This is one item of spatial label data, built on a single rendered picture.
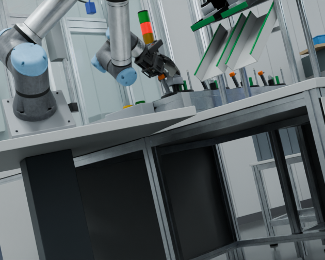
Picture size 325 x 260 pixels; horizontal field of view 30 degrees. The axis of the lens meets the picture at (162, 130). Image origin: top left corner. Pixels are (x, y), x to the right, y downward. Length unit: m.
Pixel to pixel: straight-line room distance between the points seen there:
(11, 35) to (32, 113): 0.28
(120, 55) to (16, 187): 1.07
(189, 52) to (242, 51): 4.17
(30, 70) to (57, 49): 1.46
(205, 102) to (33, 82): 0.70
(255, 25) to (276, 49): 4.56
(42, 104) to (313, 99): 0.89
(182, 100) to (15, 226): 1.21
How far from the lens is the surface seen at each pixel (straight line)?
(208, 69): 2.37
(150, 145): 2.32
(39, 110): 2.12
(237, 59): 2.29
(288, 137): 4.39
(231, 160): 6.45
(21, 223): 3.05
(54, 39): 3.50
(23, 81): 2.07
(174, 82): 2.51
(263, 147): 4.51
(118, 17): 2.14
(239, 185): 6.47
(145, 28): 2.79
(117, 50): 2.21
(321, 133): 1.91
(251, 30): 2.39
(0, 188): 3.15
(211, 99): 2.43
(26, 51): 2.08
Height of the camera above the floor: 0.67
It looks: 4 degrees up
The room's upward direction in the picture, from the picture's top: 13 degrees counter-clockwise
